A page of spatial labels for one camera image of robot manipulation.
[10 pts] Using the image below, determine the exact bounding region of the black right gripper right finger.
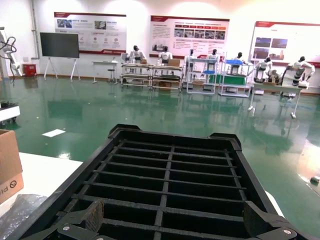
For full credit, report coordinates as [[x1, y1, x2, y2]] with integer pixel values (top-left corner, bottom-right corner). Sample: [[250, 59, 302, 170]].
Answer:
[[242, 201, 320, 240]]

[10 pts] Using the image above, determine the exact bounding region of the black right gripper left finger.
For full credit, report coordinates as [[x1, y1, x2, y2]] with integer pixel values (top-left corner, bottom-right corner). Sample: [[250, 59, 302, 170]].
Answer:
[[18, 199, 105, 240]]

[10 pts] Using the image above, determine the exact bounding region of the brown cardboard box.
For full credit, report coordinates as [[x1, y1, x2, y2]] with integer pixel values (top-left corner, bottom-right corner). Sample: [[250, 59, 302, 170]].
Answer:
[[0, 129, 25, 205]]

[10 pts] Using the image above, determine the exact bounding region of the black slotted plastic container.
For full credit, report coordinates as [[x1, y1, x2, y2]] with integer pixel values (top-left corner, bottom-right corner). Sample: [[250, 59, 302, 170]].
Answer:
[[6, 124, 313, 240]]

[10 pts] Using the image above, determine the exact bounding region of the red box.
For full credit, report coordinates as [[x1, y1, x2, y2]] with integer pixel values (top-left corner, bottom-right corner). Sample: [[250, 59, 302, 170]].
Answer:
[[22, 63, 38, 77]]

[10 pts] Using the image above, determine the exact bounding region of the blue-grey antistatic bubble bag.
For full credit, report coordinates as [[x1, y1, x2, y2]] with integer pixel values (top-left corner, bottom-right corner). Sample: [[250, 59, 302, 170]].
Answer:
[[0, 193, 48, 240]]

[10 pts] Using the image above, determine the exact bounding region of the white wheeled cart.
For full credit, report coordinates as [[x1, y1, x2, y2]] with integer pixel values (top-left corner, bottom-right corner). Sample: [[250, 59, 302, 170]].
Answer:
[[0, 101, 21, 125]]

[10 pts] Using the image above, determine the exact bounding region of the long white table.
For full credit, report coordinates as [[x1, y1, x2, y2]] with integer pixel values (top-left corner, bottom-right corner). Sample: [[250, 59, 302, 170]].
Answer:
[[248, 82, 310, 119]]

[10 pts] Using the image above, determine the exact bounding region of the shelf rack with blue bins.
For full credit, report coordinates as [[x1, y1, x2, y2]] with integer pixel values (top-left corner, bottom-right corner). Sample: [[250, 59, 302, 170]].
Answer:
[[218, 59, 252, 98]]

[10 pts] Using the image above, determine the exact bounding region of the white humanoid robot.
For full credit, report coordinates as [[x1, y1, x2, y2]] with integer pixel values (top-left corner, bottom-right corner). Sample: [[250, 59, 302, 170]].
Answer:
[[184, 48, 198, 88], [233, 51, 247, 63], [282, 56, 316, 89], [157, 46, 174, 67], [253, 56, 273, 83], [128, 45, 147, 66], [206, 49, 221, 73]]

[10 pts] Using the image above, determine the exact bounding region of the small white table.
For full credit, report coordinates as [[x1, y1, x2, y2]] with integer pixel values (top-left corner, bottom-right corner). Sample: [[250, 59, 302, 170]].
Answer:
[[91, 60, 118, 84]]

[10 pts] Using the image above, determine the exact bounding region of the white shelf rack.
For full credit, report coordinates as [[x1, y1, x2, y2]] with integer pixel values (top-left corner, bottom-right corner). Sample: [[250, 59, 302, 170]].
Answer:
[[186, 57, 217, 96]]

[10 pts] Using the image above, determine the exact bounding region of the black screen on stand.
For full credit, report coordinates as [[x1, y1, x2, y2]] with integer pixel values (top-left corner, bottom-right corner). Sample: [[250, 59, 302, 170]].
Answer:
[[39, 32, 81, 81]]

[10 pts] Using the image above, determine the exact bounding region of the white frame workbench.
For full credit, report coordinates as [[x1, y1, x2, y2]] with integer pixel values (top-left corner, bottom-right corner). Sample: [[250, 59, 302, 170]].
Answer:
[[120, 63, 153, 89], [151, 65, 183, 93]]

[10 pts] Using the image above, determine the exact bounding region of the wall poster with red border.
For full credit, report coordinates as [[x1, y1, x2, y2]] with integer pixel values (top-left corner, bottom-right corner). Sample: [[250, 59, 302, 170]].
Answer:
[[249, 21, 320, 66], [54, 11, 127, 55], [149, 15, 230, 60]]

